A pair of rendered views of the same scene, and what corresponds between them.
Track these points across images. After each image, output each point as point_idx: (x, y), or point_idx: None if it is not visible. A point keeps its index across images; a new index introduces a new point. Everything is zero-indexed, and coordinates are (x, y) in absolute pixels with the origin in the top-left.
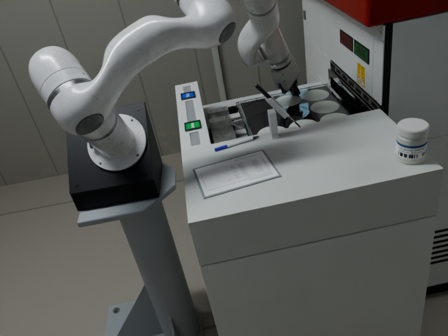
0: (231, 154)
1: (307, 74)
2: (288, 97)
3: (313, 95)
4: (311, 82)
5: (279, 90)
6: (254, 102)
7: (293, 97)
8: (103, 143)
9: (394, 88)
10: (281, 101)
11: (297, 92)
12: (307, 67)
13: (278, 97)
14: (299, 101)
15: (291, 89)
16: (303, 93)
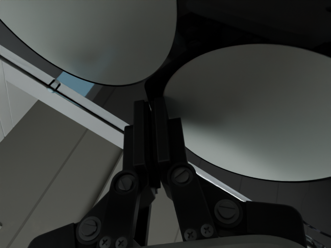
0: None
1: (22, 112)
2: (209, 137)
3: (77, 0)
4: (28, 93)
5: (115, 143)
6: (322, 232)
7: (185, 116)
8: None
9: None
10: (281, 157)
11: (156, 123)
12: (9, 126)
13: (227, 173)
14: (236, 57)
15: (203, 194)
16: (116, 86)
